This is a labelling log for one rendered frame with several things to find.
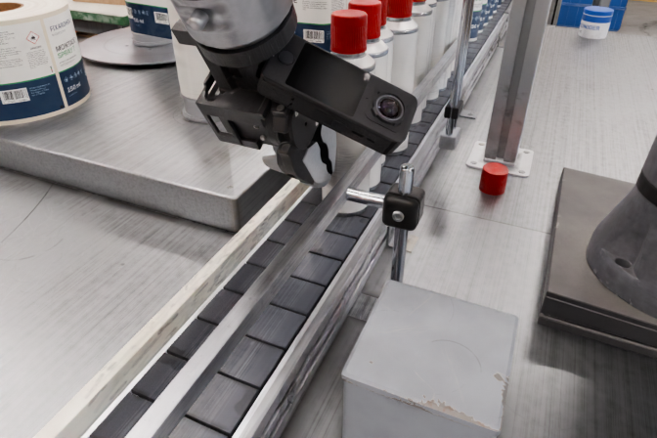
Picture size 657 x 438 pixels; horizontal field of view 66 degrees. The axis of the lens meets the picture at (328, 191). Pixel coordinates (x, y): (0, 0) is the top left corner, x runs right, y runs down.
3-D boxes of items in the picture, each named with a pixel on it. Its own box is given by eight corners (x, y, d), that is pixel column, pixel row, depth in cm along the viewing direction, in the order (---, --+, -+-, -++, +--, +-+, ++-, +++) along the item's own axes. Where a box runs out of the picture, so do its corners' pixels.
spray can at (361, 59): (335, 188, 59) (336, 4, 48) (375, 198, 57) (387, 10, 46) (313, 209, 55) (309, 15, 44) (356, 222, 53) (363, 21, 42)
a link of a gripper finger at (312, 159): (284, 172, 53) (255, 117, 45) (335, 184, 51) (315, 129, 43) (272, 197, 52) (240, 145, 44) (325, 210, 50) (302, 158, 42)
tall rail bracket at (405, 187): (343, 288, 52) (346, 143, 43) (413, 309, 49) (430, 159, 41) (330, 309, 49) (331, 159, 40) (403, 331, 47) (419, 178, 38)
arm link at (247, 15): (296, -79, 31) (239, 14, 27) (313, -16, 35) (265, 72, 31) (195, -83, 33) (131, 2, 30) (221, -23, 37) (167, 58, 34)
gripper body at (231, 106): (257, 83, 48) (205, -27, 37) (341, 97, 45) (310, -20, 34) (221, 148, 44) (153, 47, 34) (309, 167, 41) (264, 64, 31)
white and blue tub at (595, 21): (609, 40, 132) (618, 12, 128) (582, 39, 132) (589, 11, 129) (600, 32, 138) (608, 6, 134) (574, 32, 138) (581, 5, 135)
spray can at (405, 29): (385, 135, 71) (396, -22, 60) (416, 147, 68) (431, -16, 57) (361, 147, 68) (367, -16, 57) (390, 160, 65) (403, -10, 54)
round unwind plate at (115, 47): (148, 23, 126) (147, 19, 125) (254, 36, 115) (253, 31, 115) (44, 57, 102) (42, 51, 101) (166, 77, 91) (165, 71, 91)
